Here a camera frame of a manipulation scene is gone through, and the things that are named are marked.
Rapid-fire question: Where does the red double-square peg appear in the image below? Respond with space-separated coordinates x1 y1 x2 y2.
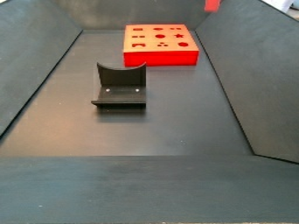
204 0 220 12

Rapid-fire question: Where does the red shape-sorting board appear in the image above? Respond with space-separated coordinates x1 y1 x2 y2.
122 24 200 67

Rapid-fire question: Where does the black curved holder stand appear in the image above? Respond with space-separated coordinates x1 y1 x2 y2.
90 64 145 107

